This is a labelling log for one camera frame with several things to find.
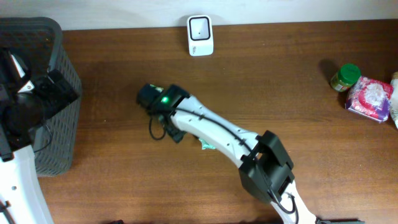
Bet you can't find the teal wipes packet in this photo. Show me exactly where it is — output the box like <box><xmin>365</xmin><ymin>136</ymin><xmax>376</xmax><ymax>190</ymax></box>
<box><xmin>198</xmin><ymin>138</ymin><xmax>216</xmax><ymax>150</ymax></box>

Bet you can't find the green lid jar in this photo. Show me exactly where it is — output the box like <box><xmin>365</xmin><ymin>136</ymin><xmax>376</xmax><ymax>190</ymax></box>
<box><xmin>330</xmin><ymin>63</ymin><xmax>361</xmax><ymax>92</ymax></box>

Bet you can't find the red purple snack packet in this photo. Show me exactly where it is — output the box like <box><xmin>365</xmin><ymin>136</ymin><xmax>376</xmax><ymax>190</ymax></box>
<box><xmin>345</xmin><ymin>76</ymin><xmax>394</xmax><ymax>123</ymax></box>

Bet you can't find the white bamboo print tube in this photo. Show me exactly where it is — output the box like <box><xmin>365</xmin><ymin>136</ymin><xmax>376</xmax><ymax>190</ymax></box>
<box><xmin>390</xmin><ymin>72</ymin><xmax>398</xmax><ymax>128</ymax></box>

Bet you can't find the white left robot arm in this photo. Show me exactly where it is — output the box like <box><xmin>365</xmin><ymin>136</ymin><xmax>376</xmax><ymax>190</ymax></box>
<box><xmin>1</xmin><ymin>47</ymin><xmax>81</xmax><ymax>223</ymax></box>

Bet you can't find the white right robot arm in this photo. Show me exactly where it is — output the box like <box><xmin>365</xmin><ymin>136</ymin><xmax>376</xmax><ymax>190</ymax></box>
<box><xmin>137</xmin><ymin>84</ymin><xmax>319</xmax><ymax>223</ymax></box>

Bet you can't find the white barcode scanner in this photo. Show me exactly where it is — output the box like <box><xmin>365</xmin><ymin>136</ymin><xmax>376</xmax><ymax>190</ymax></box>
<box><xmin>187</xmin><ymin>15</ymin><xmax>214</xmax><ymax>57</ymax></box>

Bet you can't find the grey plastic mesh basket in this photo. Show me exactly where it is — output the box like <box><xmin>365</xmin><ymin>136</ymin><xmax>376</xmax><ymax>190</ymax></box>
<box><xmin>1</xmin><ymin>17</ymin><xmax>82</xmax><ymax>177</ymax></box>

